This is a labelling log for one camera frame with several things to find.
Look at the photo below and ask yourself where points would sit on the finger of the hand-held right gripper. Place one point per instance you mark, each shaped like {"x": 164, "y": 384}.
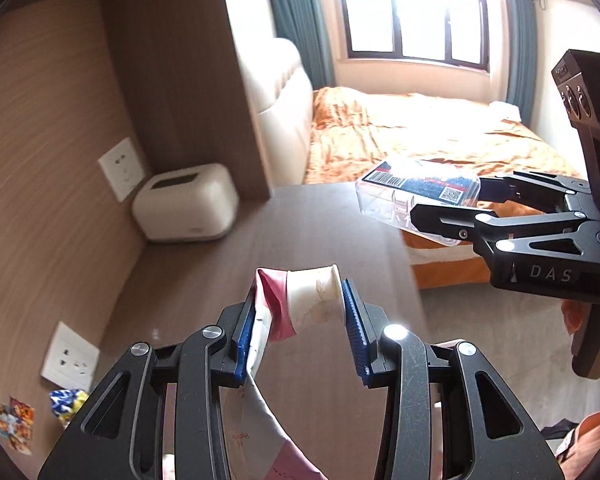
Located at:
{"x": 530, "y": 187}
{"x": 445, "y": 220}

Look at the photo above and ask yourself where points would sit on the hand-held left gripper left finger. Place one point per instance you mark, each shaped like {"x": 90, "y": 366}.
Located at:
{"x": 242, "y": 355}

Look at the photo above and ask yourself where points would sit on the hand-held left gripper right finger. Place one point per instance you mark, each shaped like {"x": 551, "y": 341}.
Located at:
{"x": 356, "y": 332}

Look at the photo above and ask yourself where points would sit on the clear plastic box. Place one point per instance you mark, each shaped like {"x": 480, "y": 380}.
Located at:
{"x": 405, "y": 180}

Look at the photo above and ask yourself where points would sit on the pink white paper wrapper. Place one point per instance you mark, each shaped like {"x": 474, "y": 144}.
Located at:
{"x": 310, "y": 294}

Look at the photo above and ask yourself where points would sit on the white cloth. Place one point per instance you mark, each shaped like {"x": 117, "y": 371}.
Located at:
{"x": 505, "y": 109}

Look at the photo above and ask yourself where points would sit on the bed with orange blanket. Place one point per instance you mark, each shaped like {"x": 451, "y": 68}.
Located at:
{"x": 430, "y": 130}

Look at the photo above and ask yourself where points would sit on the teal curtain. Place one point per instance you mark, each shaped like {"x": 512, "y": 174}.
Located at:
{"x": 517, "y": 35}
{"x": 300, "y": 25}

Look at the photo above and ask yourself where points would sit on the cream tissue box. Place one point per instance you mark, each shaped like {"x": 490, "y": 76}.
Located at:
{"x": 185, "y": 210}

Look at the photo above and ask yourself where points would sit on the purple yellow snack wrapper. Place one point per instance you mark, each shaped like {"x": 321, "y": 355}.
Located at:
{"x": 67, "y": 405}

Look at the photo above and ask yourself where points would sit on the cream padded headboard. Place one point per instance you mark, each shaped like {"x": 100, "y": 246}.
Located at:
{"x": 280, "y": 90}

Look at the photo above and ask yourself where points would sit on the dark framed window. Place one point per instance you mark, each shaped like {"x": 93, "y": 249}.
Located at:
{"x": 415, "y": 10}

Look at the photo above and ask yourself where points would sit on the orange brown cloth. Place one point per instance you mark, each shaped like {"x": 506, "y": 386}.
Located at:
{"x": 595, "y": 440}

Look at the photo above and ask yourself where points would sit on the white wall socket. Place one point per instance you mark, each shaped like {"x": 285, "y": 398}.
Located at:
{"x": 70, "y": 357}
{"x": 122, "y": 167}

